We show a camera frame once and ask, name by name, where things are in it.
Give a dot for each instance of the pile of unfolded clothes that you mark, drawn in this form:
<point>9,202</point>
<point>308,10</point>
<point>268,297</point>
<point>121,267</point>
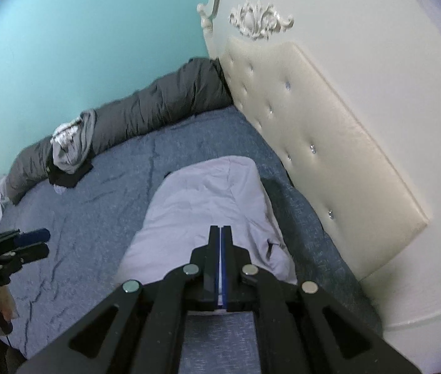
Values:
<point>76,152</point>

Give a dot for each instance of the lavender grey zip jacket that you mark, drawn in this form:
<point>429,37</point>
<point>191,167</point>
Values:
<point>204,194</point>

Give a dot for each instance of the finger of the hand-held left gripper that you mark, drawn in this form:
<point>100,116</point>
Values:
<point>33,251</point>
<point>35,235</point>

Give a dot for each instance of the dark grey rolled duvet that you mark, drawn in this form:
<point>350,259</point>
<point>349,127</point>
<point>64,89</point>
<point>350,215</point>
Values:
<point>158,105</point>

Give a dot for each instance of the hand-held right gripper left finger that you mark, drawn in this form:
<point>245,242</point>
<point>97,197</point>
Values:
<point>210,257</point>

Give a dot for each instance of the small light blue cloth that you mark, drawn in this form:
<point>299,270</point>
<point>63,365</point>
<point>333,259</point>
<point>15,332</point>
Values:
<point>60,190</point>

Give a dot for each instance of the cream tufted headboard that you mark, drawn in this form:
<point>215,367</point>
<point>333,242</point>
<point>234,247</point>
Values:
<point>341,144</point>

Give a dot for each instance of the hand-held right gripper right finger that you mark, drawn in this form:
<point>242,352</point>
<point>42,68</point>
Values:
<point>224,272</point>

